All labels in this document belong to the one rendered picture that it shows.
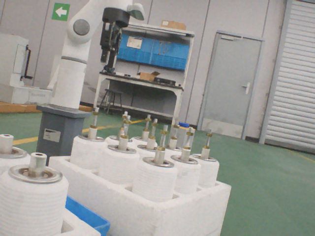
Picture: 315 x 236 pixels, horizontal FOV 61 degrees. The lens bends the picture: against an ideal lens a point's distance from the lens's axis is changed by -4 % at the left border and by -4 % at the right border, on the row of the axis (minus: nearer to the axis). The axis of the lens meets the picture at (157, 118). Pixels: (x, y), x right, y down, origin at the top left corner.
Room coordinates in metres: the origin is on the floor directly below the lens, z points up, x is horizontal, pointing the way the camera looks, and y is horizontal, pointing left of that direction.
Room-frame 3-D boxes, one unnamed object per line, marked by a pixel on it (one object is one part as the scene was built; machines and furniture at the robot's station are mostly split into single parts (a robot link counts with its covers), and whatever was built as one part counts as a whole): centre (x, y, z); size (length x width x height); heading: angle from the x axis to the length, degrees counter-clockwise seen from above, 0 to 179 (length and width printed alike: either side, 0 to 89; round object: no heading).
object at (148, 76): (5.61, 0.35, 0.87); 0.40 x 0.30 x 0.23; 68
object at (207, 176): (0.83, -0.16, 0.16); 0.10 x 0.10 x 0.18
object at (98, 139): (0.78, 0.17, 0.25); 0.08 x 0.08 x 0.01
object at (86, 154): (0.78, 0.17, 0.16); 0.10 x 0.10 x 0.18
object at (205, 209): (0.80, 0.00, 0.09); 0.39 x 0.39 x 0.18; 54
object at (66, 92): (0.98, 0.33, 0.39); 0.09 x 0.09 x 0.17; 82
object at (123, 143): (0.71, 0.07, 0.26); 0.02 x 0.02 x 0.03
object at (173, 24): (5.66, 0.04, 1.96); 0.46 x 0.28 x 0.16; 78
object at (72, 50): (0.98, 0.33, 0.54); 0.09 x 0.09 x 0.17; 20
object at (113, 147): (0.71, 0.07, 0.25); 0.08 x 0.08 x 0.01
